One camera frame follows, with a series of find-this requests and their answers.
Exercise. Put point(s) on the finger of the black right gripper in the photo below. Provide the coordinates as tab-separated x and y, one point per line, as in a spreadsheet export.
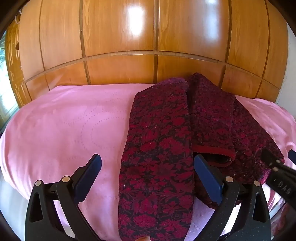
292	156
270	159

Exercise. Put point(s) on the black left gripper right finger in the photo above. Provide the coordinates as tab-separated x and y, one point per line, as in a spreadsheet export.
242	212

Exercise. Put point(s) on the wooden panelled wardrobe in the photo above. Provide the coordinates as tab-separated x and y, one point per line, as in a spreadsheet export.
240	46

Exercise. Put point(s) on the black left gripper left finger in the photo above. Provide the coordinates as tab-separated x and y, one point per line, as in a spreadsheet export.
42	221

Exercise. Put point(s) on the pink bed sheet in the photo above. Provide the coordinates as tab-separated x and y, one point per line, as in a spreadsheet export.
60	131

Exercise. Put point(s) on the red floral patterned garment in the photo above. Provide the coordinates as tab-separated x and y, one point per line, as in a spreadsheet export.
169	123

